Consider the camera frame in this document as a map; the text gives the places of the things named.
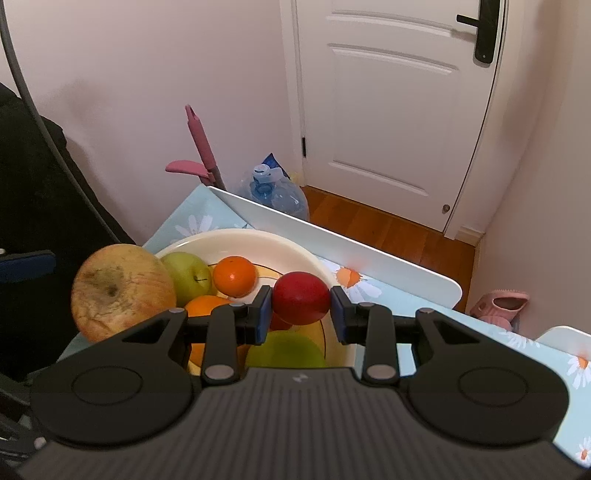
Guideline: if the dark cloth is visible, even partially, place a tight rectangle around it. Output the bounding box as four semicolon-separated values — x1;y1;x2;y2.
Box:
0;82;137;384

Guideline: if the blue daisy tablecloth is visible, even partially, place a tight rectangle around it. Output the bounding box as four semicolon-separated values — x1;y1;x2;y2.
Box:
55;185;591;467

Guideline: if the glossy green apple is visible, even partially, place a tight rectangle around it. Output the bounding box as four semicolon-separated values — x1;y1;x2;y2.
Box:
246;329;328;368

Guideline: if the green apple with stem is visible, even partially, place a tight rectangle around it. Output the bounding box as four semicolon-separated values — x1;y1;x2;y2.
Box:
160;251;214;304

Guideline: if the cream ceramic bowl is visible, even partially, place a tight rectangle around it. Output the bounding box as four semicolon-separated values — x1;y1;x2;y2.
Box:
154;228;357;376

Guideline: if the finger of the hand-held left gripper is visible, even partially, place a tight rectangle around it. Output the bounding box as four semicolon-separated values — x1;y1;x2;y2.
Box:
0;249;57;284

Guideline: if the pink mop handle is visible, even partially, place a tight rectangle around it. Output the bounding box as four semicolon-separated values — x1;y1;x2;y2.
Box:
165;104;228;192

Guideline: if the blue water jug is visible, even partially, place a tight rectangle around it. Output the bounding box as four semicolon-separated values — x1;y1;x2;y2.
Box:
236;153;310;223

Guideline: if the black door handle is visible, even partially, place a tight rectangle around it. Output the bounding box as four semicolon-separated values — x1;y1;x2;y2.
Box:
456;0;502;64

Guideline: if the white panel door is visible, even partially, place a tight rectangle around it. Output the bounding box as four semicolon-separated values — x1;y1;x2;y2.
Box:
292;0;506;238

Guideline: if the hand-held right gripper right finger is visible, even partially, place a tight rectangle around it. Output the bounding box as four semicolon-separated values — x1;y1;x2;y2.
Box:
329;285;482;387

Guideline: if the grey curved tube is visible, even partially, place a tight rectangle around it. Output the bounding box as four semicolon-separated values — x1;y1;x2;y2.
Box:
0;0;123;244

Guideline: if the orange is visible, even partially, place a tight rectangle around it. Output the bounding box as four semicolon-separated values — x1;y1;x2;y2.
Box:
184;295;250;366

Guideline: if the small orange tomato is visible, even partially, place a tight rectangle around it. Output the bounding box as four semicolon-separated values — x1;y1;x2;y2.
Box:
212;256;257;298

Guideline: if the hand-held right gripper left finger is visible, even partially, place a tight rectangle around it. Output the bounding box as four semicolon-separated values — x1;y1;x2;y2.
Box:
121;285;273;387

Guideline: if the wrinkled brown apple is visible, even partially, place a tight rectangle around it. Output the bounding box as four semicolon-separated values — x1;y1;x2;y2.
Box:
71;244;178;343

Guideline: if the pink slipper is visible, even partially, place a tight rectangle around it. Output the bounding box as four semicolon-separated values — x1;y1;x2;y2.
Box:
470;290;531;332

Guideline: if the white chair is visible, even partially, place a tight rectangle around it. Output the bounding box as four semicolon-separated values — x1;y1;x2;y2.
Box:
207;185;463;309
534;325;591;354

